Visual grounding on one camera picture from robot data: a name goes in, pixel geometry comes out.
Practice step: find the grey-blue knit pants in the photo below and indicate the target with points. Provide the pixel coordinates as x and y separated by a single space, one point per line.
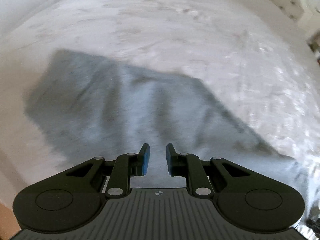
86 106

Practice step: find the white floral bedspread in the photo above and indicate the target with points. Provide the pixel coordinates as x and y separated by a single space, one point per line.
246 52

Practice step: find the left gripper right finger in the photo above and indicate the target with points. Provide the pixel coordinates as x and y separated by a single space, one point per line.
188 166

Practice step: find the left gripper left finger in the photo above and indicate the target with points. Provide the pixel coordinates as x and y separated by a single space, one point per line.
125 167

